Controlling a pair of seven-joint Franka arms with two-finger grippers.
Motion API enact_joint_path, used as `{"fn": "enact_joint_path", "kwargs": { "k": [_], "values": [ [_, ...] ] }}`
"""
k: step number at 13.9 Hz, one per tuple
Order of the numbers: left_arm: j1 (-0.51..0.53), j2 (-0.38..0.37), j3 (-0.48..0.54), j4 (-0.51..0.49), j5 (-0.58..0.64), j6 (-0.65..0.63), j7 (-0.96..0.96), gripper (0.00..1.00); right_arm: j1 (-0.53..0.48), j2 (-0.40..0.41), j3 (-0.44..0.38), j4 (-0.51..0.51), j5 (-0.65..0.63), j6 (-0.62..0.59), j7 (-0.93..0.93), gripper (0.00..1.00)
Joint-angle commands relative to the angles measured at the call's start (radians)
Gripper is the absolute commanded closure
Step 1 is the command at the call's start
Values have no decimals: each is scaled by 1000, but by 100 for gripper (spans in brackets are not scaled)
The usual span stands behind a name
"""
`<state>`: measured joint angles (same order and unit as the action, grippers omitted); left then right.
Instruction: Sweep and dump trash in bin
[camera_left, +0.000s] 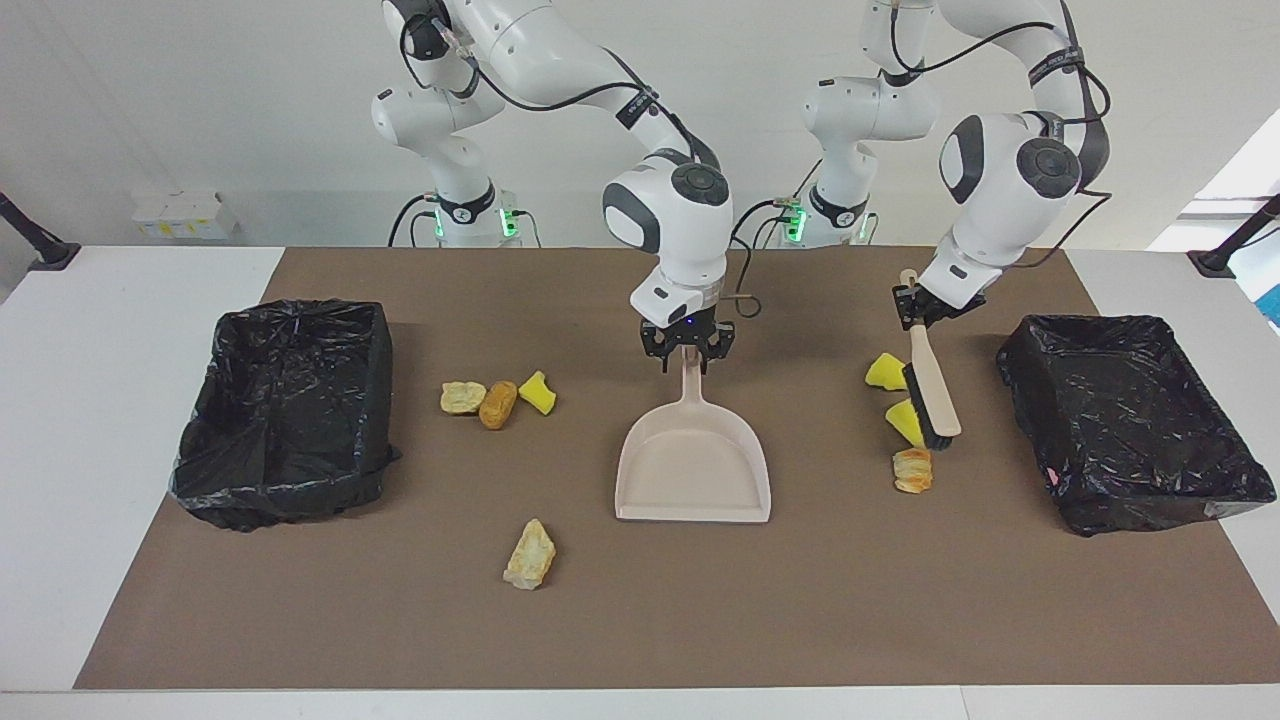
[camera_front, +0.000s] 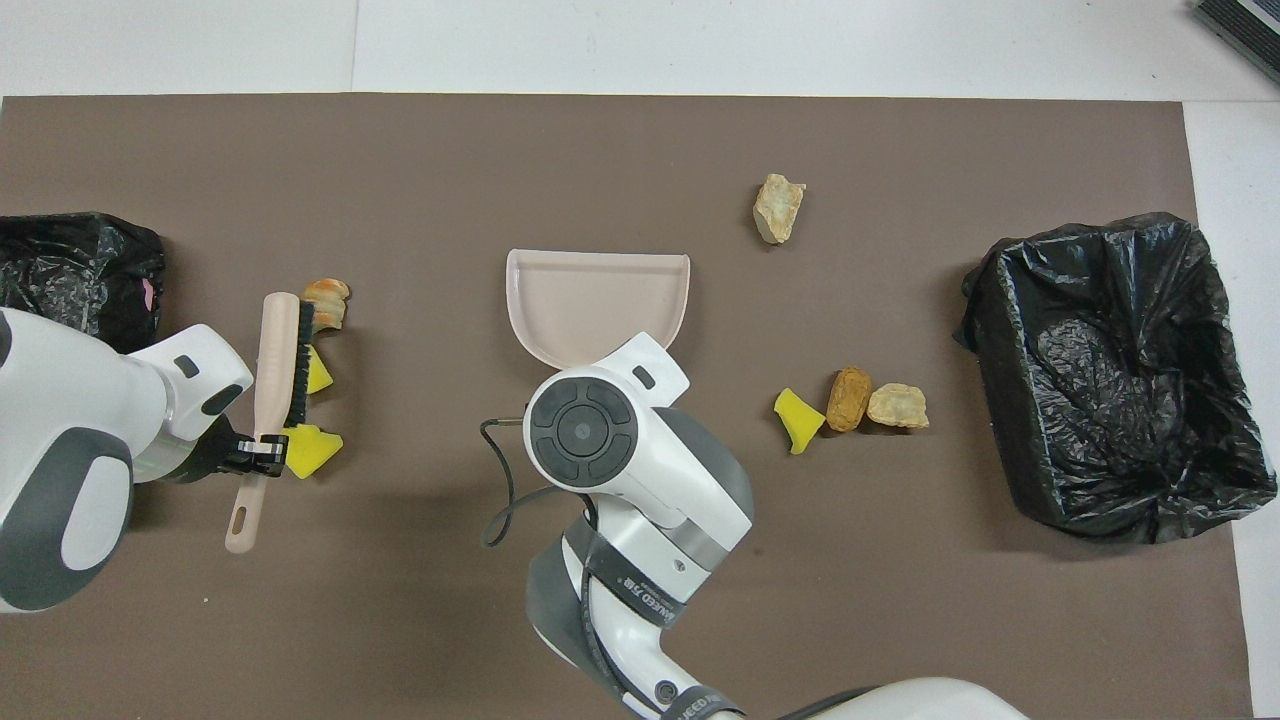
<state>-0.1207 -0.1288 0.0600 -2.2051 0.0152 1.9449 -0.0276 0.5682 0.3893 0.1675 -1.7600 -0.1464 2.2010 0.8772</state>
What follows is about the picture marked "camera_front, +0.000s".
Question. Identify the dark ribbed device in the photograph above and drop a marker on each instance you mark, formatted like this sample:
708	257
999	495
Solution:
1245	30

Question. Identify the bin lined with black bag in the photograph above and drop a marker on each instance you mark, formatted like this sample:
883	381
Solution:
1110	390

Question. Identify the brown bread roll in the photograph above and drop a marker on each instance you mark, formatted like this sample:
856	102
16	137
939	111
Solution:
848	399

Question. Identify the beige plastic dustpan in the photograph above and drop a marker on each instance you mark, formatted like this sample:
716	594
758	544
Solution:
590	295

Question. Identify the yellow sponge piece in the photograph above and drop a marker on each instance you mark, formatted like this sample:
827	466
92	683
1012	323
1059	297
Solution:
315	450
799	420
320	375

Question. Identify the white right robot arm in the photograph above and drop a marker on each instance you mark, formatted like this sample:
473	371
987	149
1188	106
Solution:
660	480

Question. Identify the black-bagged bin with pink spot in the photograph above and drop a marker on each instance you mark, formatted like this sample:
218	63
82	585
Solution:
70	270

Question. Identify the orange toasted croissant piece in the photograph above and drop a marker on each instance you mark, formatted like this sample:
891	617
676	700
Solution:
328	303

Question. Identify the pale crusty bread chunk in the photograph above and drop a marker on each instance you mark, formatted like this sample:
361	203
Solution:
778	208

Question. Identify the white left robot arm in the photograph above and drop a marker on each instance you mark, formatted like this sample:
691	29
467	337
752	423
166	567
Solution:
70	420

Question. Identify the brown table mat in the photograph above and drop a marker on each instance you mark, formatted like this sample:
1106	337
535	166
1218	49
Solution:
600	160

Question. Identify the pale bread piece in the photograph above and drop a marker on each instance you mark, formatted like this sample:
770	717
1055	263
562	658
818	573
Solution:
897	406

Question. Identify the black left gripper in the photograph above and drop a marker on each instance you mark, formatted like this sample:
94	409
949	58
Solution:
215	455

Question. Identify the beige brush with black bristles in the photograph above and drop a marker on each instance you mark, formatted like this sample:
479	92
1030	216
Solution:
275	350

